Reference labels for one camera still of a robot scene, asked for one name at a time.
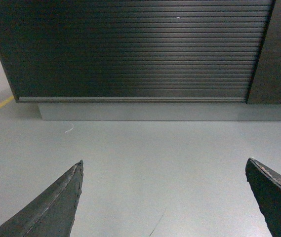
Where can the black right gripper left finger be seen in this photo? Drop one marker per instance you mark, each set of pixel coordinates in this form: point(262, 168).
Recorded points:
point(52, 213)

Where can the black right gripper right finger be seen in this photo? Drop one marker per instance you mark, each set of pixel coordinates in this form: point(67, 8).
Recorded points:
point(265, 184)

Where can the dark checkout counter cabinet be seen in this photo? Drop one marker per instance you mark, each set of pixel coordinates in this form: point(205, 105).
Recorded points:
point(144, 60)

